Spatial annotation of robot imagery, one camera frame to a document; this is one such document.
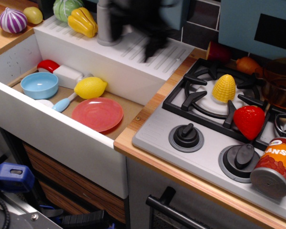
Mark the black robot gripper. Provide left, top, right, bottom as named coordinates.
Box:
left=109, top=0, right=176, bottom=62

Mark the yellow toy corn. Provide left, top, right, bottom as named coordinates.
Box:
left=212, top=74, right=236, bottom=103

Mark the pink plastic plate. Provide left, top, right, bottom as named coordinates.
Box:
left=71, top=97, right=123, bottom=132

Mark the grey toy faucet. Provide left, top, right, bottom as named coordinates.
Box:
left=97, top=0, right=133, bottom=46

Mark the dark red toy apple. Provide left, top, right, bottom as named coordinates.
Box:
left=206, top=41, right=232, bottom=64

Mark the yellow toy lemon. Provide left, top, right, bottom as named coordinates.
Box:
left=74, top=77, right=108, bottom=99

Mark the yellow toy bell pepper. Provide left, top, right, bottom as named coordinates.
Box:
left=68, top=7, right=98, bottom=38

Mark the white toy block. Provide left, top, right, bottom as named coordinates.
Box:
left=53, top=65, right=84, bottom=89

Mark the orange toy fruit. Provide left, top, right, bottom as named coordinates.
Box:
left=236, top=57, right=261, bottom=75

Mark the green toy cabbage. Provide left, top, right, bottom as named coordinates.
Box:
left=52, top=0, right=84, bottom=22

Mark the black stove grate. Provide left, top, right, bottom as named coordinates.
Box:
left=162, top=59, right=286, bottom=150

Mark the left black stove knob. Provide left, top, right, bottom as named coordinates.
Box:
left=168, top=123, right=204, bottom=153

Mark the black stove knob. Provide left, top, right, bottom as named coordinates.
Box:
left=168, top=123, right=204, bottom=153
left=218, top=144, right=260, bottom=183

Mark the white toy sink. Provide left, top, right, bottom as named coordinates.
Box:
left=0, top=16, right=195, bottom=199

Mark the red and white toy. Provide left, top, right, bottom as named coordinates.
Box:
left=37, top=60, right=60, bottom=73

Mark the grey toy stove top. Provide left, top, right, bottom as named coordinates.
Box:
left=132, top=58, right=286, bottom=225

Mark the light blue toy spoon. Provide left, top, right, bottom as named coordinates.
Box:
left=52, top=93, right=77, bottom=113

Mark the white round toy lid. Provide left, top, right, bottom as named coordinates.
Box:
left=36, top=99, right=54, bottom=108

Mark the light blue plastic bowl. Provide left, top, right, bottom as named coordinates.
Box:
left=20, top=72, right=59, bottom=100

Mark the yellow toy potato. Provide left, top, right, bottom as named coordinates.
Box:
left=23, top=7, right=43, bottom=25

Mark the red toy strawberry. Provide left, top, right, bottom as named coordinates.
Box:
left=233, top=105, right=265, bottom=140

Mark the orange transparent toy pot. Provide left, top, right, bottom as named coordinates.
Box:
left=255, top=58, right=286, bottom=109

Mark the purple striped toy onion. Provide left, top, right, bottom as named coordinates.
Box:
left=0, top=7, right=28, bottom=33

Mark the right black stove knob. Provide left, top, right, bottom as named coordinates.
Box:
left=218, top=144, right=260, bottom=183

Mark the wooden drawer front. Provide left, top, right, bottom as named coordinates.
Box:
left=23, top=143, right=126, bottom=229

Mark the orange toy beans can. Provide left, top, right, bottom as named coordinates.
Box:
left=250, top=137, right=286, bottom=198

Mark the blue clamp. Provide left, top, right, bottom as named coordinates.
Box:
left=0, top=162, right=35, bottom=193

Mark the black oven door handle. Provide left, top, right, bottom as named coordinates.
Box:
left=145, top=186, right=208, bottom=229

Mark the black ridged tool handle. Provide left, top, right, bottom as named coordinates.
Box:
left=60, top=210, right=109, bottom=229

